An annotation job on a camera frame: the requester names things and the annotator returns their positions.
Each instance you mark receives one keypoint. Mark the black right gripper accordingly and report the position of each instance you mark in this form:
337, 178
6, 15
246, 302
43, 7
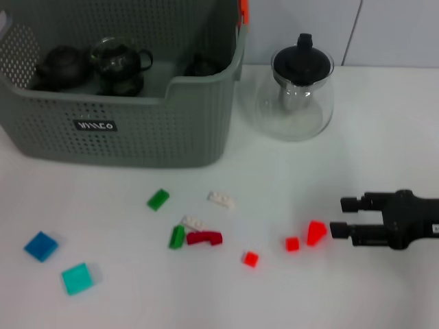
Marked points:
411, 219

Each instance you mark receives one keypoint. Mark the red sloped brick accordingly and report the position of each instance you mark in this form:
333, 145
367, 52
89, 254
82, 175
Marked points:
315, 233

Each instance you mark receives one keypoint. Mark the glass teacup with black base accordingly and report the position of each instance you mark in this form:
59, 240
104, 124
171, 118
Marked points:
120, 85
204, 67
116, 58

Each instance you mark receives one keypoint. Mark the teal brick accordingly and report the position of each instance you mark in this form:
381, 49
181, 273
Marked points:
78, 279

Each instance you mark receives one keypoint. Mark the blue brick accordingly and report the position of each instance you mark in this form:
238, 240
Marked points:
41, 246

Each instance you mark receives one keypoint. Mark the grey-green perforated storage bin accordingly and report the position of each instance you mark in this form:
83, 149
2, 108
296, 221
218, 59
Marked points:
137, 137

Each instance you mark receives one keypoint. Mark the small red cube brick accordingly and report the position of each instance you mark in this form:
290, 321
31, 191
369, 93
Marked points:
292, 244
251, 258

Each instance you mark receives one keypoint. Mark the glass teapot with black lid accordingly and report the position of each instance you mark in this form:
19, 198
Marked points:
295, 113

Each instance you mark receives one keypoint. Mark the white building brick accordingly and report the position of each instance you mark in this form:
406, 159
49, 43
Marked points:
193, 223
221, 199

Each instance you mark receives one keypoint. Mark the dark red curved brick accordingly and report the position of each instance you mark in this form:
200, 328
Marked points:
202, 238

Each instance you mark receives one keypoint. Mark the green building brick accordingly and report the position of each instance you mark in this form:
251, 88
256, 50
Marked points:
176, 237
158, 198

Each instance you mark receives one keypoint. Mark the orange plastic object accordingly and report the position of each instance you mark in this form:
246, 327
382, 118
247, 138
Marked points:
244, 10

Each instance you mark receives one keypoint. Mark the dark clay teapot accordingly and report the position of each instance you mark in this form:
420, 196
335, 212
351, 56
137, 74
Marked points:
61, 68

